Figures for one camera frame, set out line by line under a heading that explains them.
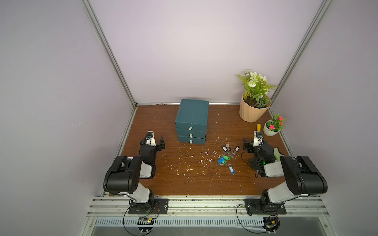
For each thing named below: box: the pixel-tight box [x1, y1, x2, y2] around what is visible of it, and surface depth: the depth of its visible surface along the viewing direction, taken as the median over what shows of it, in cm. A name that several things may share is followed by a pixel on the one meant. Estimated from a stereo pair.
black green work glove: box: [273, 147, 285, 162], surface depth 94 cm
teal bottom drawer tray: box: [177, 135, 206, 146], surface depth 95 cm
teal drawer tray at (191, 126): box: [175, 121, 208, 133], surface depth 84 cm
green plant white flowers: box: [236, 69, 277, 108], surface depth 94 cm
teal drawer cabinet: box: [175, 98, 210, 146], surface depth 89 cm
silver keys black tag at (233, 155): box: [228, 146, 240, 160], surface depth 94 cm
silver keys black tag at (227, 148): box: [221, 142, 232, 154], surface depth 96 cm
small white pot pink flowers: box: [263, 114, 287, 137], surface depth 94 cm
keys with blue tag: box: [227, 163, 236, 176], surface depth 87 cm
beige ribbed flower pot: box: [239, 91, 272, 123], surface depth 102 cm
